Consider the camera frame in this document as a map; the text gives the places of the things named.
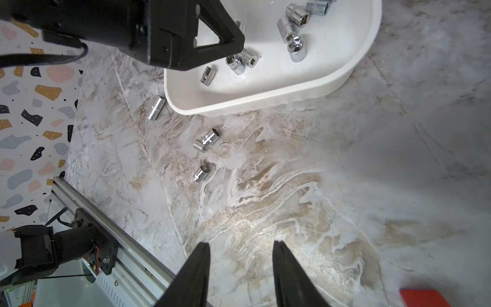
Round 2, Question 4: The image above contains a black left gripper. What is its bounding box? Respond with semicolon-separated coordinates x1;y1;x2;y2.
1;1;245;70

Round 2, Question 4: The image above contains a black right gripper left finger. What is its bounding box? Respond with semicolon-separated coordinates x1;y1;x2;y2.
154;243;210;307

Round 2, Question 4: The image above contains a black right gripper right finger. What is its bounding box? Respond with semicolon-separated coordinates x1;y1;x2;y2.
272;241;330;307

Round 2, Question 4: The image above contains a white plastic storage box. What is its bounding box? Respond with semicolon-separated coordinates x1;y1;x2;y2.
164;1;382;117

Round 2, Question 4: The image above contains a long chrome socket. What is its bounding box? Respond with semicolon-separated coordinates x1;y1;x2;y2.
147;96;167;121

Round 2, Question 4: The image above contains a red plastic block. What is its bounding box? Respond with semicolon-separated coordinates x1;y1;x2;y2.
400;289;451;307

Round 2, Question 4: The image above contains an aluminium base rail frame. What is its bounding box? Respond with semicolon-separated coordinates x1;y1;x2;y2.
34;176;216;307

